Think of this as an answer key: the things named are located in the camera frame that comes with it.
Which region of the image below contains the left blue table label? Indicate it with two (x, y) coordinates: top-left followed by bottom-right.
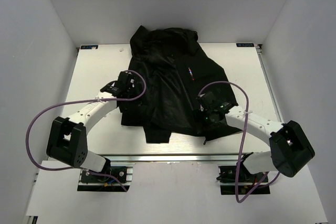
(80, 45), (98, 50)

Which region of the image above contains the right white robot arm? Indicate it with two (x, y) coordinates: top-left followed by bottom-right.
(198, 92), (316, 182)

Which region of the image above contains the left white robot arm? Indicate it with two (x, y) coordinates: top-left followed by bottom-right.
(46, 71), (146, 182)

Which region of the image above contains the blue table label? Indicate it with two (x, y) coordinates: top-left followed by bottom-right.
(236, 42), (255, 47)
(80, 45), (98, 50)

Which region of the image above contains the black zip jacket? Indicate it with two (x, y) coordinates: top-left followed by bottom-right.
(119, 26), (239, 143)

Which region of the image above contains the aluminium table edge rail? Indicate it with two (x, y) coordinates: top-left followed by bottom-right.
(49, 153), (263, 163)

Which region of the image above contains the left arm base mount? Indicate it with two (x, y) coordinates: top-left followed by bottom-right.
(77, 162), (134, 193)

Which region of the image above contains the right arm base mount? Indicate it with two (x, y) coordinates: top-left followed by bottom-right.
(216, 155), (270, 196)

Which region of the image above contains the right blue table label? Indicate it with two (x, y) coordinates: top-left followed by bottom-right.
(236, 42), (255, 47)

